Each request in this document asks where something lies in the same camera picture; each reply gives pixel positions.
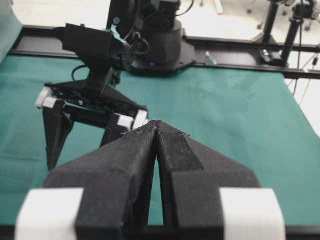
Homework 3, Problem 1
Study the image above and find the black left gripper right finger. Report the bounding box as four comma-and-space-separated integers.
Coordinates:
156, 121, 286, 240

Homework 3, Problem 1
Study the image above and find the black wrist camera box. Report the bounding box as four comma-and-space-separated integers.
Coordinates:
53, 23, 130, 69

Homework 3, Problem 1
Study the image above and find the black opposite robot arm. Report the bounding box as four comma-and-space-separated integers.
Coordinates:
14, 0, 286, 240

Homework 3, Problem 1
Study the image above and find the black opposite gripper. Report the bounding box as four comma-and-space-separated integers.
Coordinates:
35, 80, 148, 171

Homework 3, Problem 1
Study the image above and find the green table cloth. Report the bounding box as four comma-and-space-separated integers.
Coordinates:
0, 56, 320, 225

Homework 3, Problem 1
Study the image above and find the black aluminium frame rail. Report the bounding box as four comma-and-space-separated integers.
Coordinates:
8, 25, 320, 80

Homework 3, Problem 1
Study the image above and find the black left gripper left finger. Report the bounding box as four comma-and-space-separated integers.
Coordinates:
14, 121, 156, 240

